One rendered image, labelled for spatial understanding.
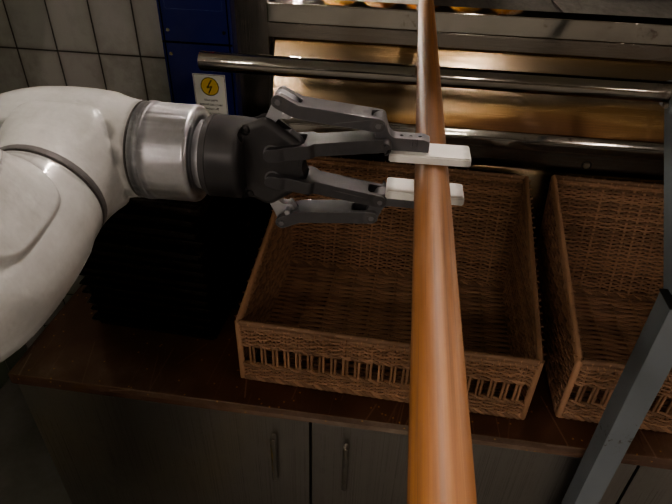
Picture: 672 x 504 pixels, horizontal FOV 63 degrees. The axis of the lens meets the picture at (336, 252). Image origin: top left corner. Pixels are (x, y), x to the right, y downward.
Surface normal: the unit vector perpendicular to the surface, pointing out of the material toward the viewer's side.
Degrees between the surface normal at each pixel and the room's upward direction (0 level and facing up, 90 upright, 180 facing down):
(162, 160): 73
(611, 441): 90
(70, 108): 18
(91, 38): 90
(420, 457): 41
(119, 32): 90
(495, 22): 90
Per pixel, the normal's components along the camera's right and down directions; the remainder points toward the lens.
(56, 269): 0.98, 0.02
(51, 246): 0.92, -0.18
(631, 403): -0.14, 0.57
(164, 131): -0.07, -0.21
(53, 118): 0.12, -0.62
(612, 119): -0.12, 0.25
